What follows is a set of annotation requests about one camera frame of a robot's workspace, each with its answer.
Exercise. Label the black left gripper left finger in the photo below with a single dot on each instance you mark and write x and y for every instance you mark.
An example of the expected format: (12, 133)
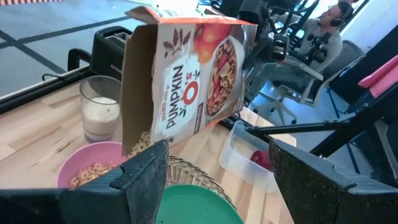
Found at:
(93, 205)

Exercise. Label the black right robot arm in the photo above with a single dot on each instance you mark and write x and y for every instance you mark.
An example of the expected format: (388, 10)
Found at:
(230, 7)

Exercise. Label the hazard striped dark platform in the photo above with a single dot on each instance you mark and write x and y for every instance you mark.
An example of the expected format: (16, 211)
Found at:
(31, 2)

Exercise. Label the pink padded object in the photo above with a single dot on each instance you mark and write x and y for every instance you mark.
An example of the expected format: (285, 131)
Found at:
(382, 81)

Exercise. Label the green round plate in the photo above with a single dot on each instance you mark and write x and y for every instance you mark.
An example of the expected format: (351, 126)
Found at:
(196, 208)

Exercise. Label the red apple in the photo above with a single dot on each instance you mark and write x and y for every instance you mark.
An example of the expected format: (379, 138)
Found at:
(261, 158)

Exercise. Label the cereal rings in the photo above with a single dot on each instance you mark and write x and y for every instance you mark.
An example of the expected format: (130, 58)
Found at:
(93, 171)

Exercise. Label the person's black headphones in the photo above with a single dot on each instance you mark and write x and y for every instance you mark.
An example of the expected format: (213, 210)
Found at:
(336, 22)

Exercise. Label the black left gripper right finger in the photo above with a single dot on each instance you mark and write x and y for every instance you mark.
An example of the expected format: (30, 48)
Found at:
(326, 202)

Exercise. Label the pink plastic bowl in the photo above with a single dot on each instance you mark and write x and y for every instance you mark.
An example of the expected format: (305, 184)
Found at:
(87, 155)

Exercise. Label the grey office chair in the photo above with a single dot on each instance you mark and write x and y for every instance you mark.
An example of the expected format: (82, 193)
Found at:
(348, 56)

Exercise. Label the black toaster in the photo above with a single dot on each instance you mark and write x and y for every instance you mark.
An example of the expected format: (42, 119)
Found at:
(105, 59)

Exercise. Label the clear glass with liquid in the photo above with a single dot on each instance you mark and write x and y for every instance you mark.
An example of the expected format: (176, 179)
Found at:
(99, 115)

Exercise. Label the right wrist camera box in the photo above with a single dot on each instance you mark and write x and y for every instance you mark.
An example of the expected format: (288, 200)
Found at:
(280, 46)

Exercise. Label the pumpkin cereal cardboard box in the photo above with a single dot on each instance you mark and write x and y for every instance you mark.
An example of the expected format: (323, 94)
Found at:
(180, 87)

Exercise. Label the person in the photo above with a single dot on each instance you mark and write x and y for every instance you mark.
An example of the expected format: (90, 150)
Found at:
(323, 34)

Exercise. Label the round woven straw placemat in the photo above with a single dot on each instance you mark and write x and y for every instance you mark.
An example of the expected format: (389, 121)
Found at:
(186, 174)

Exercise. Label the black handheld device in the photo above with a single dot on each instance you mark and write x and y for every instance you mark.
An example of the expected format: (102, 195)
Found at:
(318, 49)

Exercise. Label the black cabinet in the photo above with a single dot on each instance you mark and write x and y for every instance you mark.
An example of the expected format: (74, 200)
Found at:
(367, 65)

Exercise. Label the clear plastic container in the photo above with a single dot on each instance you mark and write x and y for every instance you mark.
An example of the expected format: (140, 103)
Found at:
(236, 161)

